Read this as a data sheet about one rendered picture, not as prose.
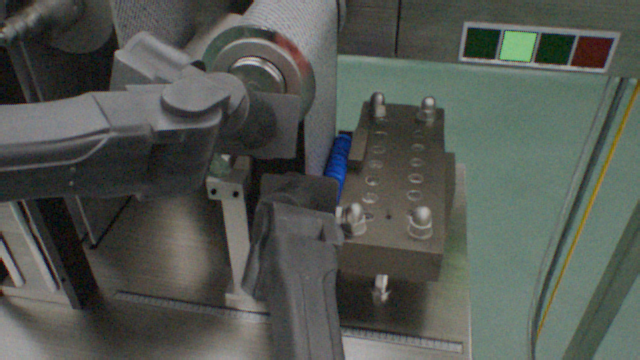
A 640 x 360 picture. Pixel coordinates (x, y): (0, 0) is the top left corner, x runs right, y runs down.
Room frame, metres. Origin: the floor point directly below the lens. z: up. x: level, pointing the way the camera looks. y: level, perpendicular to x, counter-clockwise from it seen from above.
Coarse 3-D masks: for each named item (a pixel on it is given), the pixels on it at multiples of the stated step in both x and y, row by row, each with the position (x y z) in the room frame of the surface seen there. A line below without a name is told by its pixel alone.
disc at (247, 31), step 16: (224, 32) 0.61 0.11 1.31; (240, 32) 0.61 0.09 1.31; (256, 32) 0.61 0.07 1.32; (272, 32) 0.60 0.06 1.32; (208, 48) 0.62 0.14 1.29; (288, 48) 0.60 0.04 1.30; (208, 64) 0.62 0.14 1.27; (304, 64) 0.60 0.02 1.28; (304, 80) 0.60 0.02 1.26; (304, 96) 0.60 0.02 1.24; (304, 112) 0.60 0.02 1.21
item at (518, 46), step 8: (512, 32) 0.86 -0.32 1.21; (520, 32) 0.86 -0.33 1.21; (504, 40) 0.86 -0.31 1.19; (512, 40) 0.86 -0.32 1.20; (520, 40) 0.86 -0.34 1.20; (528, 40) 0.86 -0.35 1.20; (504, 48) 0.86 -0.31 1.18; (512, 48) 0.86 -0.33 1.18; (520, 48) 0.86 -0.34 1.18; (528, 48) 0.86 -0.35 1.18; (504, 56) 0.86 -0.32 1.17; (512, 56) 0.86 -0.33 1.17; (520, 56) 0.86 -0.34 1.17; (528, 56) 0.86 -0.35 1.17
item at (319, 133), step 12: (336, 60) 0.83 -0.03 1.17; (336, 72) 0.83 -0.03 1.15; (324, 84) 0.72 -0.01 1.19; (324, 96) 0.72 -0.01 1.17; (324, 108) 0.72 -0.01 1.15; (312, 120) 0.63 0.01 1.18; (324, 120) 0.72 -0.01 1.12; (312, 132) 0.63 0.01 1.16; (324, 132) 0.72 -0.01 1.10; (312, 144) 0.63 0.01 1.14; (324, 144) 0.72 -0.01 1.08; (312, 156) 0.63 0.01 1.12; (324, 156) 0.72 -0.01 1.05; (312, 168) 0.63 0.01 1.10; (324, 168) 0.72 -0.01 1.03
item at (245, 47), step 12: (228, 48) 0.61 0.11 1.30; (240, 48) 0.60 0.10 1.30; (252, 48) 0.60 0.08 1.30; (264, 48) 0.60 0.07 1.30; (276, 48) 0.60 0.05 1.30; (216, 60) 0.61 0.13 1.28; (228, 60) 0.61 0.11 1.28; (276, 60) 0.60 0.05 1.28; (288, 60) 0.59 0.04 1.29; (288, 72) 0.59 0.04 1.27; (288, 84) 0.59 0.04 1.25; (300, 84) 0.59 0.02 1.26; (300, 96) 0.59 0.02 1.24
